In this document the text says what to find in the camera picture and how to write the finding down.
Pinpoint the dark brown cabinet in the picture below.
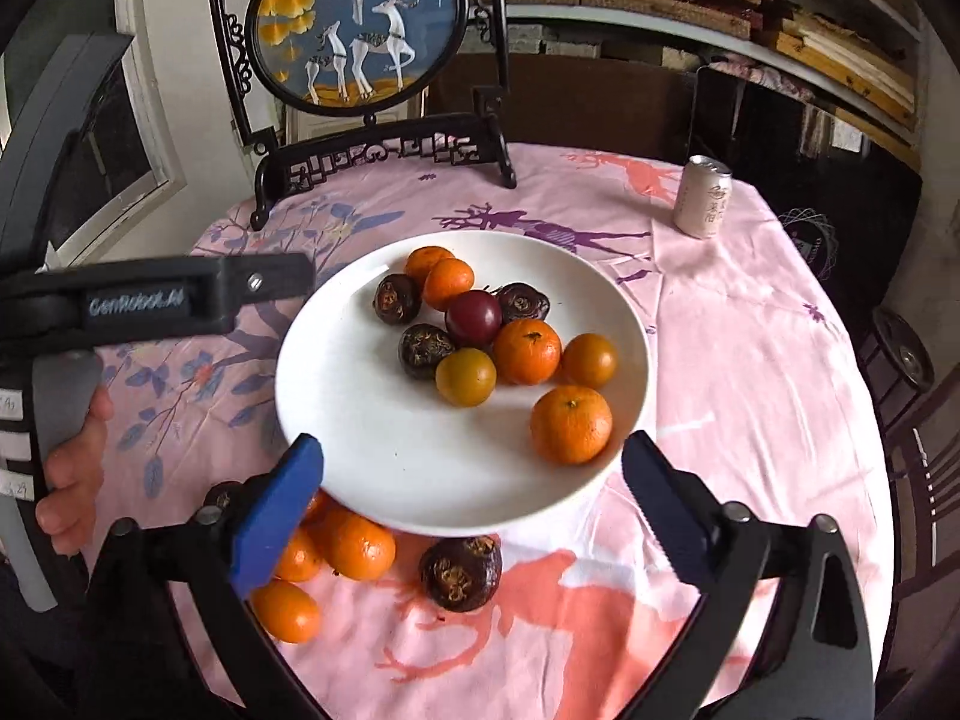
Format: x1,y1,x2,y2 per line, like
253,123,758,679
427,52,695,160

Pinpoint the dark wooden chair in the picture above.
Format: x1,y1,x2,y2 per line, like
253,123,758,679
862,390,960,691

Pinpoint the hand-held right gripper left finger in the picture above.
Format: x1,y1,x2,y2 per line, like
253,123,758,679
79,432,331,720

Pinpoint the smooth purple passion fruit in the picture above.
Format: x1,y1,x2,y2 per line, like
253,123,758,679
445,290,504,347

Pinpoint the round deer picture table screen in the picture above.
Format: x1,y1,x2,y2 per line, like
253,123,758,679
208,0,518,232

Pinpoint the person's left hand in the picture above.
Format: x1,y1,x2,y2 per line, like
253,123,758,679
34,384,115,557

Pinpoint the white wall shelf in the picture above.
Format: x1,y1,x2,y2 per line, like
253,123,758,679
502,0,925,166

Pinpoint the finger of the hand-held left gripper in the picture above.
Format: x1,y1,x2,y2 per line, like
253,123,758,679
221,253,316,332

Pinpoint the black glossy board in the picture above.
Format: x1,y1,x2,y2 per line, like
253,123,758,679
688,64,923,308

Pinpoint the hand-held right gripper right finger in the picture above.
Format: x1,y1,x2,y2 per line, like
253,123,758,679
621,430,878,720

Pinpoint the yellowish tangerine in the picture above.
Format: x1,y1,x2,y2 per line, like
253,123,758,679
435,348,498,407

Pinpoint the white round plate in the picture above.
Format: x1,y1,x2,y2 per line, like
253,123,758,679
274,231,659,537

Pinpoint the beige beverage can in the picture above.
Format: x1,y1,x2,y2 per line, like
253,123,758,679
673,155,734,239

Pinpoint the pink printed tablecloth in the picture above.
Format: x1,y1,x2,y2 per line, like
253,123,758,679
90,142,897,720

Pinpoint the white framed window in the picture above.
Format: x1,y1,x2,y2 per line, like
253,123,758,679
41,0,188,267

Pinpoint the round metal stand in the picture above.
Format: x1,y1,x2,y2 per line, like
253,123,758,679
874,307,938,398

